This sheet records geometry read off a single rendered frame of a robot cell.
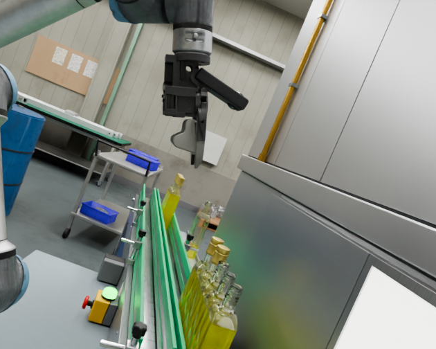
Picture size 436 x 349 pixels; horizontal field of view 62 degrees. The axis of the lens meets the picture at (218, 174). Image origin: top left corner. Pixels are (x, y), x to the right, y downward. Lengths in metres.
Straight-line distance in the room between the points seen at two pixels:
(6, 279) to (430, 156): 0.81
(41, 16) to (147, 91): 6.63
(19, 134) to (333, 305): 3.25
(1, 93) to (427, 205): 0.82
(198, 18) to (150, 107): 6.56
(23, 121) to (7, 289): 2.83
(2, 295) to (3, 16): 0.51
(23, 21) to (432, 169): 0.68
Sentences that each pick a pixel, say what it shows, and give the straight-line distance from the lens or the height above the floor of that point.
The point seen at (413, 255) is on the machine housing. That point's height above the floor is 1.35.
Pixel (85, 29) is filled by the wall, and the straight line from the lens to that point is 7.72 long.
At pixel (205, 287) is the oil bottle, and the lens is 0.86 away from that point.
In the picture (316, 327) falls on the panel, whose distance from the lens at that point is 0.72.
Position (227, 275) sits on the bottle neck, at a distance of 0.80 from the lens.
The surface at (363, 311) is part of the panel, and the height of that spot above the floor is 1.24.
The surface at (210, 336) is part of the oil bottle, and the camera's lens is 0.76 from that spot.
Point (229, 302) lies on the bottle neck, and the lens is 0.75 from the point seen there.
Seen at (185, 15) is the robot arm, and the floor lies 1.58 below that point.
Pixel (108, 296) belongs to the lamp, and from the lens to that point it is 1.20.
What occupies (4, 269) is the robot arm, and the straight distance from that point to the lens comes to 0.86.
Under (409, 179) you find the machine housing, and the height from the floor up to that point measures 1.46.
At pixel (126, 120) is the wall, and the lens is 7.29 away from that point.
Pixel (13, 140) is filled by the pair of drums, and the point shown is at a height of 0.74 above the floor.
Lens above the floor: 1.38
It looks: 4 degrees down
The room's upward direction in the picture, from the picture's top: 23 degrees clockwise
